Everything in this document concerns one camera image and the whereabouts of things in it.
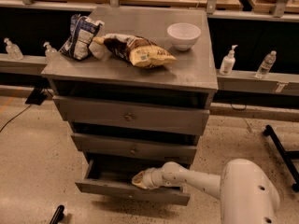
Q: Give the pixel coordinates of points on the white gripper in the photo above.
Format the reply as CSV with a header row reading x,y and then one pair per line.
x,y
149,178

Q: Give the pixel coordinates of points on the grey bottom drawer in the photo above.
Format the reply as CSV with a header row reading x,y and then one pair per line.
x,y
112,176

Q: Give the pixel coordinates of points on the grey drawer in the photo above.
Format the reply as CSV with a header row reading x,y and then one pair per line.
x,y
132,148
112,176
158,118

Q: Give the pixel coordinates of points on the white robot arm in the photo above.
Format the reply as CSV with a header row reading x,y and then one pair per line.
x,y
246,194

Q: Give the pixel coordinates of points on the grey middle drawer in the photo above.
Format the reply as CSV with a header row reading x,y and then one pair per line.
x,y
132,148

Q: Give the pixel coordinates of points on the grey drawer cabinet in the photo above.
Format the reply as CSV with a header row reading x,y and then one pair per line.
x,y
189,82

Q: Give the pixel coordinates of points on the grey top drawer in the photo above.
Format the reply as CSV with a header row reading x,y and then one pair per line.
x,y
158,118

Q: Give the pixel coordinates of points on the yellow brown chip bag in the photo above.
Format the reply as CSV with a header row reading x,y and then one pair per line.
x,y
136,50

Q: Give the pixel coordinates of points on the black power adapter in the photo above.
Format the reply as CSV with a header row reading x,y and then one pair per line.
x,y
36,97

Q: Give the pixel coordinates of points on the white pump lotion bottle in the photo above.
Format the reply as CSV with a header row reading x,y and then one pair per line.
x,y
228,62

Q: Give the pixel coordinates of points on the black stand leg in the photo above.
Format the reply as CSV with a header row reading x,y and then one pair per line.
x,y
287,156

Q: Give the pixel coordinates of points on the white bowl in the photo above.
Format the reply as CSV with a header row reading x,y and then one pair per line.
x,y
183,35

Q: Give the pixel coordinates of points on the clear pump sanitizer bottle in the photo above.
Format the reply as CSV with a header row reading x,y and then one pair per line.
x,y
50,52

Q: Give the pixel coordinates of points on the blue white chip bag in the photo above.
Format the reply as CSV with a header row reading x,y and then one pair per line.
x,y
82,31

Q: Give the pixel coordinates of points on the clear water bottle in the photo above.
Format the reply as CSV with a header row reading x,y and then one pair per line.
x,y
266,64

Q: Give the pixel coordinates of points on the far left clear sanitizer bottle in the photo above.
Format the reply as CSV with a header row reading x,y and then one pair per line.
x,y
13,50

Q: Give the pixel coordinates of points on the black handle bottom edge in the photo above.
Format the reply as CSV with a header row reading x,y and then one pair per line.
x,y
58,215

